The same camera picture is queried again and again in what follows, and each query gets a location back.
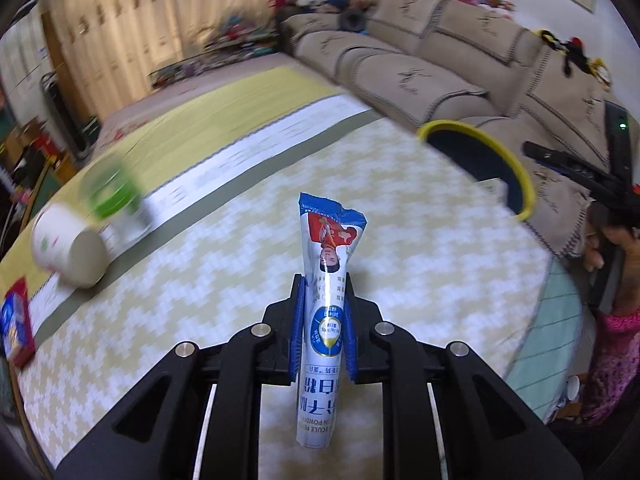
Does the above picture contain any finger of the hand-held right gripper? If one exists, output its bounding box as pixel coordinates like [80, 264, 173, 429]
[522, 141, 617, 197]

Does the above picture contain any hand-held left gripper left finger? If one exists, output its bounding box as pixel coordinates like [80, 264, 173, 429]
[52, 275, 306, 480]

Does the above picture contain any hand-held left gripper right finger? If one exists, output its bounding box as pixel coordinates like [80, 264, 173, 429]
[342, 272, 583, 480]

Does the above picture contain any blue and white sachet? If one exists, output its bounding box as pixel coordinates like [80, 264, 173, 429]
[295, 192, 367, 451]

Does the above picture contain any black bin with yellow rim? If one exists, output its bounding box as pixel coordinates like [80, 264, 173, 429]
[417, 120, 535, 223]

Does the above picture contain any person's right forearm pink sleeve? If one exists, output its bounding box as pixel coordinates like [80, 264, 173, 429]
[581, 309, 640, 427]

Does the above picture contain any person's right hand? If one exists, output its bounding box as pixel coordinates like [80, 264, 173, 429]
[584, 204, 640, 317]

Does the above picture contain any black and yellow plush toy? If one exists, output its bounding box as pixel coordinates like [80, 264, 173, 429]
[531, 29, 614, 87]

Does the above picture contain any beige sofa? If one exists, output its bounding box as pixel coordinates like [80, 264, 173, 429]
[279, 0, 640, 261]

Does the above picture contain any clear jar with green lid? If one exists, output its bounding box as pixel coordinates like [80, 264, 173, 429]
[79, 161, 152, 252]

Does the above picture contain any white paper cup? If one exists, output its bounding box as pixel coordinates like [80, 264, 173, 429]
[31, 203, 112, 289]

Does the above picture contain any dark blue neck pillow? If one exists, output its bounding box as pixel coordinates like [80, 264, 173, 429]
[339, 9, 369, 35]

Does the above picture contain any blue and red packet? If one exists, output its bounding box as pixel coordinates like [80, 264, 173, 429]
[0, 277, 37, 367]

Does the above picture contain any black tower fan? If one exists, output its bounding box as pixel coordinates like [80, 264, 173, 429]
[40, 71, 87, 160]

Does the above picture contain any cream embroidered curtain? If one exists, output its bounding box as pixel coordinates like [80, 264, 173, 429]
[35, 0, 293, 118]

